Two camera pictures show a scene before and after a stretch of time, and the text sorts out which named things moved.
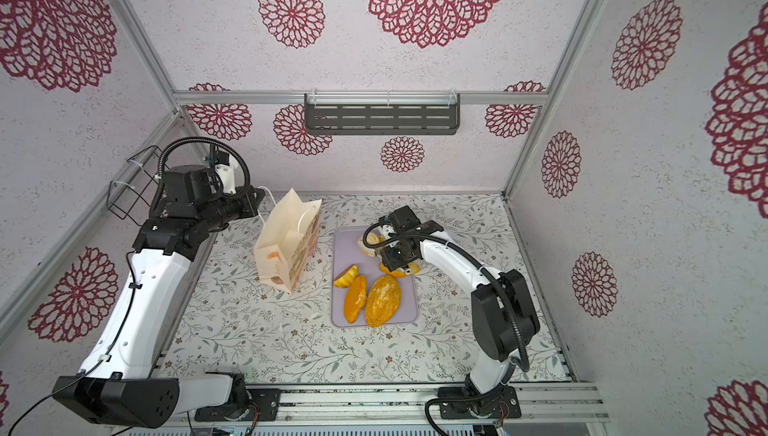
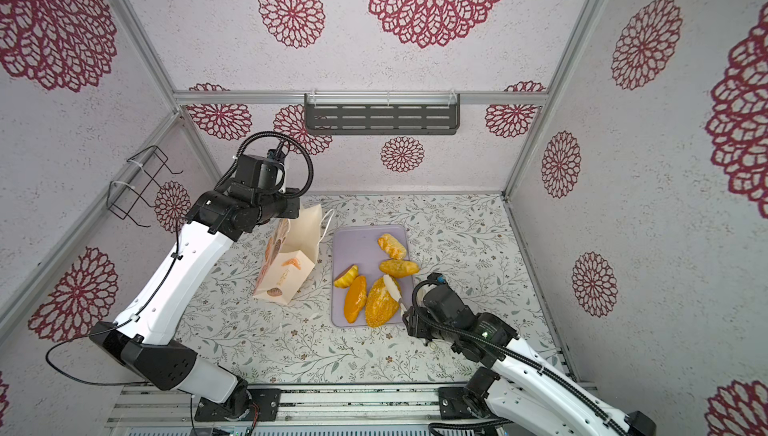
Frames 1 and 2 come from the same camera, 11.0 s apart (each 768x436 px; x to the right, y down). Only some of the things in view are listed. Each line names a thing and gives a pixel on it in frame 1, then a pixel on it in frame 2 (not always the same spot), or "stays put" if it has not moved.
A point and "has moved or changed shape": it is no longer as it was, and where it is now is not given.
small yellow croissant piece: (344, 280) stays put
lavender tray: (345, 253) stays put
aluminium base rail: (553, 404) stays put
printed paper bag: (286, 245) has moved or changed shape
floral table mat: (233, 322) stays put
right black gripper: (388, 258) -> (412, 327)
